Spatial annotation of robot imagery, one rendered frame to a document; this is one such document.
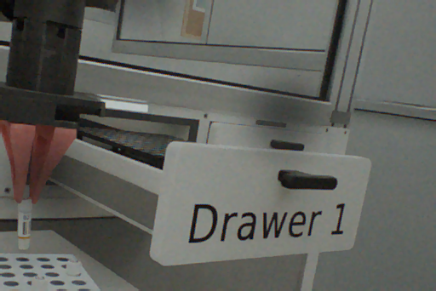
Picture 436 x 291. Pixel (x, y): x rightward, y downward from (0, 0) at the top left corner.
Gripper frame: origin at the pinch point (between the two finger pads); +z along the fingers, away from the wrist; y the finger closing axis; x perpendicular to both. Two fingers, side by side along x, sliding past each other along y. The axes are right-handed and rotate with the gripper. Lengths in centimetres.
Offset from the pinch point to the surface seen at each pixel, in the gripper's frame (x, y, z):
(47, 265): 0.3, -2.8, 6.7
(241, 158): 5.0, -18.4, -5.8
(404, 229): -100, -175, 30
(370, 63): -131, -169, -32
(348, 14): -36, -65, -29
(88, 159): -11.4, -9.3, -1.5
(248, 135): -30, -43, -5
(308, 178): 7.5, -24.6, -5.0
